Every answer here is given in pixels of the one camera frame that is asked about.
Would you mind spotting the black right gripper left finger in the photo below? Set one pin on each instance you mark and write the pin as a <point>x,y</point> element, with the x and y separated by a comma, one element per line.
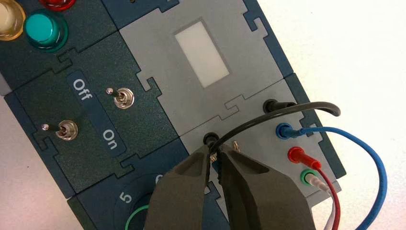
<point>180,200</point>

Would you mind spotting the yellow push button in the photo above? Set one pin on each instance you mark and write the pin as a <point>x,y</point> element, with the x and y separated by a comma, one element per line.
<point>8,19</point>

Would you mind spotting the red push button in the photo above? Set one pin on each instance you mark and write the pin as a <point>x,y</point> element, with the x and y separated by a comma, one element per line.
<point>57,3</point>

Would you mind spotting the teal push button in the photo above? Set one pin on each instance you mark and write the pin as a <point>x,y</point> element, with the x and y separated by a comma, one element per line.
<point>44,30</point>

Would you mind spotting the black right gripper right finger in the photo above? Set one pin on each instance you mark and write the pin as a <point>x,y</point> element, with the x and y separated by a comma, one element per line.
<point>266,203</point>

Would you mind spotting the white rectangular display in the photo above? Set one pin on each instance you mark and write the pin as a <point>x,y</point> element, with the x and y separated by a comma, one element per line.
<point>201,54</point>

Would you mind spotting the teal and grey control box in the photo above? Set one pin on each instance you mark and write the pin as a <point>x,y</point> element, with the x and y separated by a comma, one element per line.
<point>127,47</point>

